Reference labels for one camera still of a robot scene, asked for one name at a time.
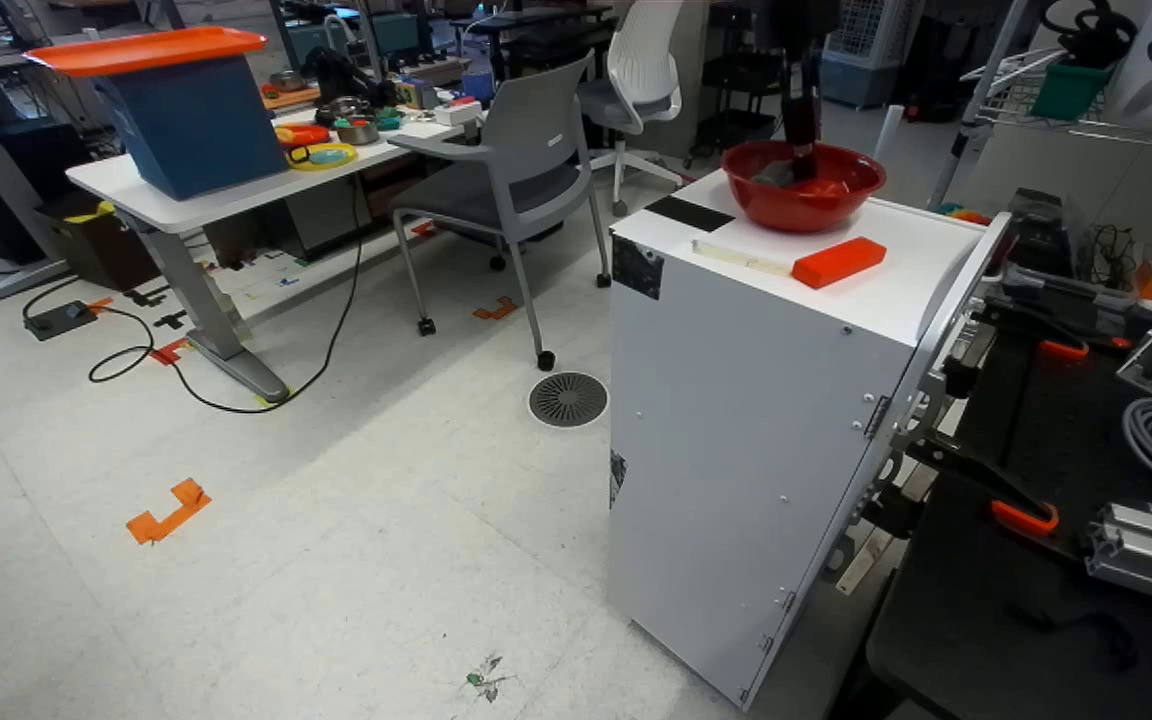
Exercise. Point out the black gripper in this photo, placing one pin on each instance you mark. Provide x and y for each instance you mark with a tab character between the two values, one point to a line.
805	46

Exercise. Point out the small grey soft toy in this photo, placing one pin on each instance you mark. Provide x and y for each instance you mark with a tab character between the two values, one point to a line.
771	173

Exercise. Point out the red plastic bowl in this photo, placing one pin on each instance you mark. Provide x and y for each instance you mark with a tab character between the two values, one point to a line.
826	207

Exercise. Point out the black shelf cart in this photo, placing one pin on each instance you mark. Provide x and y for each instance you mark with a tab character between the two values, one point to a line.
737	82

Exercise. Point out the blue white air cooler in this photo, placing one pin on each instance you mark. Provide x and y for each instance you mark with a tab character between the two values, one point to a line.
879	55

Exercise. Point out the orange rectangular block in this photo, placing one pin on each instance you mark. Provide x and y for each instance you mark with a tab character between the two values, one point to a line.
837	260

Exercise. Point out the beige tape strip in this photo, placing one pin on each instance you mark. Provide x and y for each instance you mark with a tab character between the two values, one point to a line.
741	258

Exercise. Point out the black rectangular patch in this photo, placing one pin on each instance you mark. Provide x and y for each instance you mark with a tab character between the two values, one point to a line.
691	212

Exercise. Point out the white office chair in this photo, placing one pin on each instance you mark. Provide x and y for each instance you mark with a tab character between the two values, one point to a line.
641	64

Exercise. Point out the green box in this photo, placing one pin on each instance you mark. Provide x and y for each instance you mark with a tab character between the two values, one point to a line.
1072	88

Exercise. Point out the grey office chair on casters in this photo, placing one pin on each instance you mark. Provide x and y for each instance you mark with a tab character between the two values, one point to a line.
529	133

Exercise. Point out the round grey floor drain cover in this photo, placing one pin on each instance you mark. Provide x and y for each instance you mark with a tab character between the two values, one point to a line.
568	397

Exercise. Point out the orange floor tape strip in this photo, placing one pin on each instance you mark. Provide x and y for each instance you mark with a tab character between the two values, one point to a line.
499	311
170	354

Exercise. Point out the black perforated workbench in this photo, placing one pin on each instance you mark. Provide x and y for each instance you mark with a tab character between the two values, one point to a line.
1002	655

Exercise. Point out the blue storage bin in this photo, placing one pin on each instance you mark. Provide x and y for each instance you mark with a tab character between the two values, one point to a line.
199	124

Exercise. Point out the white desk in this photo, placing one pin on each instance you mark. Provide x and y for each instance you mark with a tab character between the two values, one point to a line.
161	203

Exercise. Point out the orange bin lid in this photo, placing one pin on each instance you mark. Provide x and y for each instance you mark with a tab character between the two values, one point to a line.
150	50

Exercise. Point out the black power brick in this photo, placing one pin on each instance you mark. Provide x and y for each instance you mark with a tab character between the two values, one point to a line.
62	317

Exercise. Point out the orange bracket floor tape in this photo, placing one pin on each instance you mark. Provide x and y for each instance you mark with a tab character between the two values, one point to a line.
150	524

